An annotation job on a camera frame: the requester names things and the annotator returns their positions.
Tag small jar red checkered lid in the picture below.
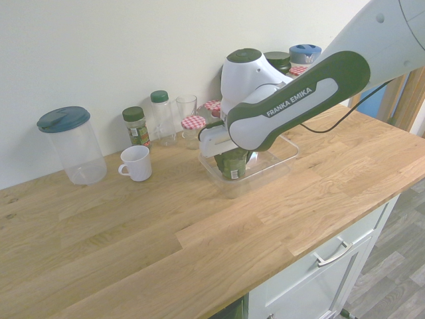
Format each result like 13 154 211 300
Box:
181 115 207 150

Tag dark Vega Sport tub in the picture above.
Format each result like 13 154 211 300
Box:
264 51 292 74

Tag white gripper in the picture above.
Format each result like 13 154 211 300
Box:
198 127 239 159

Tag blue door panel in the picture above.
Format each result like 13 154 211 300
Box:
347 75 408 126

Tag labelled spice jar dark lid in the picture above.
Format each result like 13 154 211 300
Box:
122 106 153 150

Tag green cereal pot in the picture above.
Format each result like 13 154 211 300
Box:
213 148 252 181

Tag clear rectangular plastic container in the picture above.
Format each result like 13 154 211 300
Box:
198 132 300 189

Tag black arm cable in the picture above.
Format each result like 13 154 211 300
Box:
300 80 392 133

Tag clear lidless glass jar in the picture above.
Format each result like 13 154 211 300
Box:
196 103 213 120

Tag white mug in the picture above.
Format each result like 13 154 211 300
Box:
118 145 153 183

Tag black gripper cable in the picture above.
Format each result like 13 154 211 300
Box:
197 120 227 141

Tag labelled jar red checkered lid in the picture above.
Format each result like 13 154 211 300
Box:
203 100 222 118

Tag clear canister blue lid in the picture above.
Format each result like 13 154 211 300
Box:
288 44 323 66

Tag clear drinking glass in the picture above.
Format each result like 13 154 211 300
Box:
175 94 198 121

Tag white drawer with handle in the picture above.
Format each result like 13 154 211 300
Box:
248 194 401 319

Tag silver drawer handle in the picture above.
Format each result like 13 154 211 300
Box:
313 241 354 268

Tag clear bottle green cap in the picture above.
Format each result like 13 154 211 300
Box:
149 90 177 148

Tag large clear canister teal lid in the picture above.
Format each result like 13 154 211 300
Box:
36 106 108 185

